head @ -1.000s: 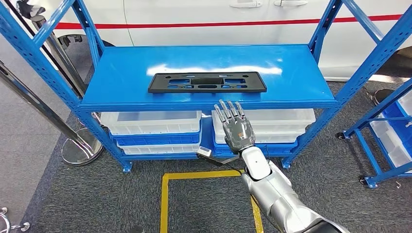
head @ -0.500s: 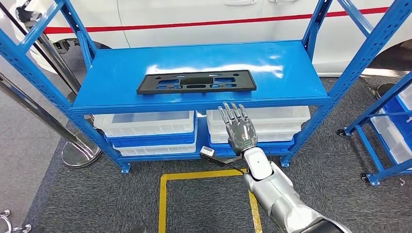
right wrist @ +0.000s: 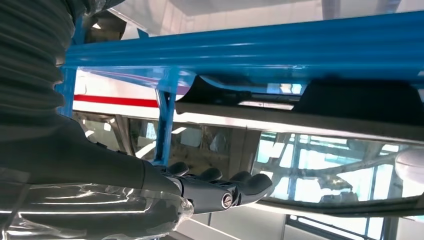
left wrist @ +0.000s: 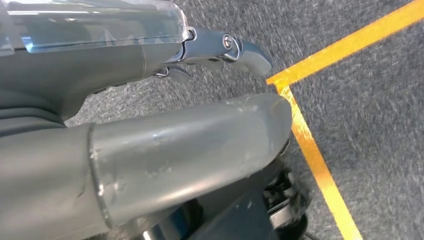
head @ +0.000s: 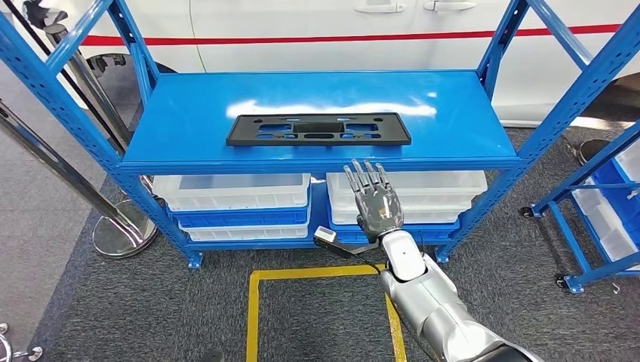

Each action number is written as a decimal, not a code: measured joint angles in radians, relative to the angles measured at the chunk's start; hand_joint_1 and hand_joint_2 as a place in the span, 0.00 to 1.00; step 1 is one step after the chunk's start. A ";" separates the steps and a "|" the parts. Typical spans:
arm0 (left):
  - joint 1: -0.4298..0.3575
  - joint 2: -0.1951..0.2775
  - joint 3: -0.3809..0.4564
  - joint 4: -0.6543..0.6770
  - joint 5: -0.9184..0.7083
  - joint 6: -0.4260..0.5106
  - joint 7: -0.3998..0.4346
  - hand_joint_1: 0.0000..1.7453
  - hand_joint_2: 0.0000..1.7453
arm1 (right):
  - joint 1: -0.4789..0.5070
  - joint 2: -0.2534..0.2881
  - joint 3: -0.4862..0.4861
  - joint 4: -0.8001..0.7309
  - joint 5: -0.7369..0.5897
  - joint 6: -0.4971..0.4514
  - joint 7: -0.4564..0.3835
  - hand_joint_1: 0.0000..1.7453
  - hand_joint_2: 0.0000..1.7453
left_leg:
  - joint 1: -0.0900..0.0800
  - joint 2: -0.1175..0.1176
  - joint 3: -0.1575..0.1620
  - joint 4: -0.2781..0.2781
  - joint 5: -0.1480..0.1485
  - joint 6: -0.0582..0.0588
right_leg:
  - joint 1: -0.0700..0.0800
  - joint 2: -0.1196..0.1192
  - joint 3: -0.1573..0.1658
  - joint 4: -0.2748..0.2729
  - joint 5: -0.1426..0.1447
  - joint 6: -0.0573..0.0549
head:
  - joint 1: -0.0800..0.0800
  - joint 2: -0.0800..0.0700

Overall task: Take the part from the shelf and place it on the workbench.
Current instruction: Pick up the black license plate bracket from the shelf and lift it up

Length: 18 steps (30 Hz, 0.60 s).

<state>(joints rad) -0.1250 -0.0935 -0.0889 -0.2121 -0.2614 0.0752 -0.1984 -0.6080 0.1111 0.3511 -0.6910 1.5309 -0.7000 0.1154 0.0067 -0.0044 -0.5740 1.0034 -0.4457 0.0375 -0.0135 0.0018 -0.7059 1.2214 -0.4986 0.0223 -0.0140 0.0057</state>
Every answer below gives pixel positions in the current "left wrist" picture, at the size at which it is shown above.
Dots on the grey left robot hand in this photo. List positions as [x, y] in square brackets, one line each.
[99, 73]

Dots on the black robot foot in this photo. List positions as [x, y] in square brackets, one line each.
[285, 205]

